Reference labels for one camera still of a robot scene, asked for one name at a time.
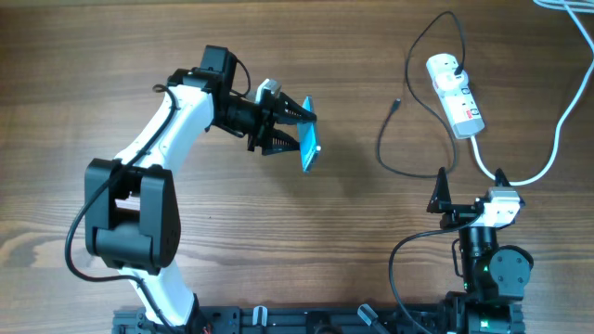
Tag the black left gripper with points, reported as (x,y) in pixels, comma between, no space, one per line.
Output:
(265,126)

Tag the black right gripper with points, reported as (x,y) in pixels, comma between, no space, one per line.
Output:
(441,202)

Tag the turquoise screen Galaxy smartphone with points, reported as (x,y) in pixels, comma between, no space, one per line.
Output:
(309,145)

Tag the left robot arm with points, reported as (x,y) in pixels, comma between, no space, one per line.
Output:
(130,215)

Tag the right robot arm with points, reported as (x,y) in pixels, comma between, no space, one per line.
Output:
(494,276)

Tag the white USB charger plug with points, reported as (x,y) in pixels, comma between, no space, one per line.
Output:
(448,83)

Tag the white power strip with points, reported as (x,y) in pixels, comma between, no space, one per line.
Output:
(461,109)

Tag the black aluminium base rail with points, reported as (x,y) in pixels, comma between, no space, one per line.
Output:
(436,318)

